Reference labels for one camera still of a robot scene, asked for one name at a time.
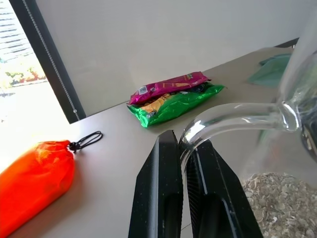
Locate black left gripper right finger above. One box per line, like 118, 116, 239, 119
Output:
185, 139, 264, 238

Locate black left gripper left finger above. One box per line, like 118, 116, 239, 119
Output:
128, 129, 184, 238

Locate clear glass mug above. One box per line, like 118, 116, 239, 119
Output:
178, 37, 317, 238

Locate oatmeal flakes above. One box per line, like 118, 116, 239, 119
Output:
240, 173, 317, 238

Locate green chips bag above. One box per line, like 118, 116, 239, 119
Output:
126, 83, 225, 128

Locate magenta snack packet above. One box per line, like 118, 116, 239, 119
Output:
129, 71, 212, 105

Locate teal green cloth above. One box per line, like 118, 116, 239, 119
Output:
248, 53, 293, 87

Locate orange drawstring pouch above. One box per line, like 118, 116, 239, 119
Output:
0, 131, 103, 238

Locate beaded blind chain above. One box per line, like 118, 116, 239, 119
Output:
25, 0, 79, 115

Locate black window frame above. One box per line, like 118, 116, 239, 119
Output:
9, 0, 87, 124

